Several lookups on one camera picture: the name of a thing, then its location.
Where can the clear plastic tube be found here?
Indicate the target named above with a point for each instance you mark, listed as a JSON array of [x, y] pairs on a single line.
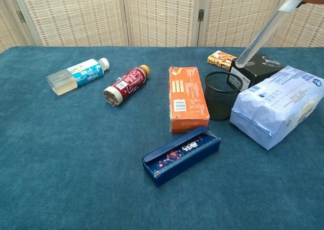
[[263, 35]]

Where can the black cardboard box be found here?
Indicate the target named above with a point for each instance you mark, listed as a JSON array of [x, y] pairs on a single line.
[[263, 68]]

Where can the yellow curry box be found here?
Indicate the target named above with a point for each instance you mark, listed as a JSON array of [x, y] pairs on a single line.
[[220, 59]]

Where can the light blue tissue pack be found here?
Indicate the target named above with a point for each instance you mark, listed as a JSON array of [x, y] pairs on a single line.
[[273, 106]]

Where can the black mesh pen cup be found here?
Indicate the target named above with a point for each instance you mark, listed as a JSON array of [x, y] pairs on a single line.
[[217, 100]]

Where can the orange cardboard box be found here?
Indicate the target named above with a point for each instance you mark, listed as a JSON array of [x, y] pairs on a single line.
[[188, 95]]

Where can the red label drink bottle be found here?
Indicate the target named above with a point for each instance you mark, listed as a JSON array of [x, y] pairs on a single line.
[[126, 84]]

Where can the dark blue pencil case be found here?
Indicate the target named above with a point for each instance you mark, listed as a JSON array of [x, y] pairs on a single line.
[[182, 156]]

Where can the woven folding screen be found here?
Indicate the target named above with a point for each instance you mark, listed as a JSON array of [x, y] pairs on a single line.
[[76, 12]]

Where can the clear bottle blue label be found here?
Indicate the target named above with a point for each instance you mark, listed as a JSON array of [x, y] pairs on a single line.
[[81, 74]]

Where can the blue table cloth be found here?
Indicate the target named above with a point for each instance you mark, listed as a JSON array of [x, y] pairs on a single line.
[[63, 151]]

